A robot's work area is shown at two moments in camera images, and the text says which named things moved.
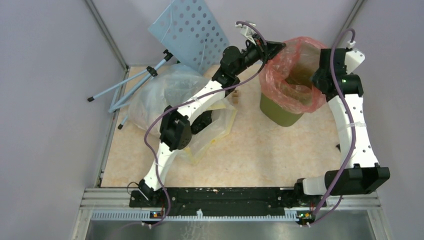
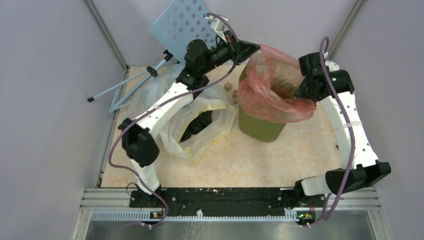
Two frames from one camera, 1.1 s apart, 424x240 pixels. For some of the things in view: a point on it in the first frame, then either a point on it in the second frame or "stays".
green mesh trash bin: (277, 114) → (260, 130)
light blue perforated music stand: (187, 31) stays
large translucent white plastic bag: (170, 87) stays
